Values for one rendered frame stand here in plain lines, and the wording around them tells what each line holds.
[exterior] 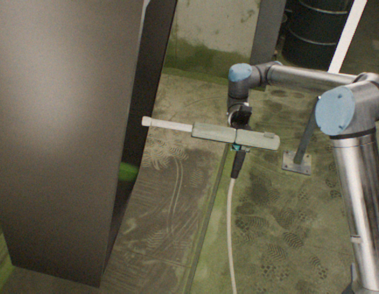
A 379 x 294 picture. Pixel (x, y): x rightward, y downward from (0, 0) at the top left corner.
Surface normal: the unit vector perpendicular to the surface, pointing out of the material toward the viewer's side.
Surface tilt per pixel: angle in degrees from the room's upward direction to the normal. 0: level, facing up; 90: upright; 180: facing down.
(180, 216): 0
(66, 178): 91
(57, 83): 91
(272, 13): 90
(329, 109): 84
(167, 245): 0
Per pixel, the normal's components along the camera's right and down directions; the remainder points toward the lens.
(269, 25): -0.26, 0.68
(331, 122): -0.94, 0.13
